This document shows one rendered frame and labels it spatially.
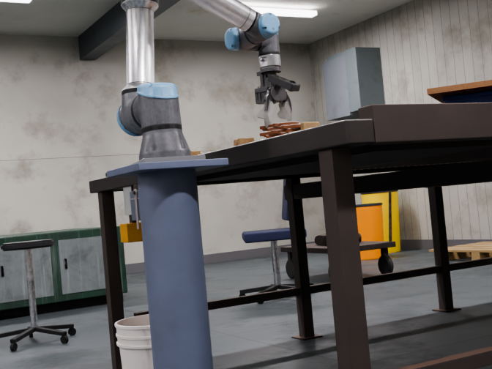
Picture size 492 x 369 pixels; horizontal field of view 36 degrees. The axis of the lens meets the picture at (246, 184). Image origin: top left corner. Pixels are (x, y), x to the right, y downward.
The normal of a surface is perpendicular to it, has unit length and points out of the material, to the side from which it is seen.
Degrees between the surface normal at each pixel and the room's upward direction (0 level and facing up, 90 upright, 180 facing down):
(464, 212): 90
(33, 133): 90
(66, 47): 90
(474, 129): 90
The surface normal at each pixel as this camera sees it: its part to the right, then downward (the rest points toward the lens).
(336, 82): -0.87, 0.07
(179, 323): 0.11, -0.04
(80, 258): 0.51, -0.07
